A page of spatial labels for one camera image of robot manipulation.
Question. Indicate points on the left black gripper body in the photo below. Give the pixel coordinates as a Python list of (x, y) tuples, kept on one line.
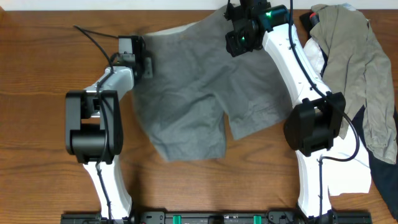
[(140, 66)]

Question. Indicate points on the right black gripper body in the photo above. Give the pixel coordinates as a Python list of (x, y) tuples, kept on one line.
[(242, 42)]

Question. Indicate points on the grey shorts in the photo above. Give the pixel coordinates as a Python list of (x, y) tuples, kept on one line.
[(198, 88)]

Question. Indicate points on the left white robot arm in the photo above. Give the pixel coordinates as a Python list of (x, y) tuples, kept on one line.
[(94, 131)]

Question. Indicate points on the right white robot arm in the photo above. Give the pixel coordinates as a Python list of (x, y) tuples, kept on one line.
[(314, 122)]

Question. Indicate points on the olive khaki garment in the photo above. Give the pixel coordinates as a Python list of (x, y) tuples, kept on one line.
[(358, 67)]

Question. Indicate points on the white garment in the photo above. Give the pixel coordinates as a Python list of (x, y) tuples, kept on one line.
[(339, 177)]

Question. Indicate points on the dark navy garment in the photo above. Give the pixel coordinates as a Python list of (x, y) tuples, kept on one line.
[(384, 175)]

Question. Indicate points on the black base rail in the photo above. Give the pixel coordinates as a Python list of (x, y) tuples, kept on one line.
[(271, 217)]

